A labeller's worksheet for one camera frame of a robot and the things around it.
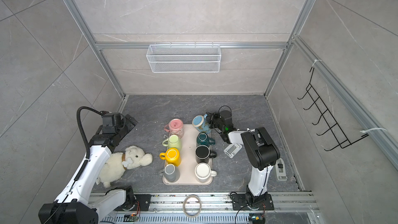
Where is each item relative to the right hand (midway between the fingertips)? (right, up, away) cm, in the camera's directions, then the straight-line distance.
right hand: (204, 110), depth 94 cm
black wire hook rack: (+53, -12, -36) cm, 65 cm away
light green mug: (-17, -17, -9) cm, 26 cm away
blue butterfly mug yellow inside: (-1, -8, -6) cm, 10 cm away
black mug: (-1, -23, -13) cm, 27 cm away
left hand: (-40, -4, -14) cm, 43 cm away
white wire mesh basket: (-27, +35, +7) cm, 44 cm away
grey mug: (-16, -31, -20) cm, 40 cm away
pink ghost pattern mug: (-17, -10, -5) cm, 20 cm away
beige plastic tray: (-9, -29, -7) cm, 31 cm away
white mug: (-1, -31, -17) cm, 36 cm away
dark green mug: (-1, -16, -10) cm, 19 cm away
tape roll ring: (-10, -46, -21) cm, 51 cm away
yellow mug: (-17, -24, -14) cm, 33 cm away
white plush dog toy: (-45, -27, -16) cm, 55 cm away
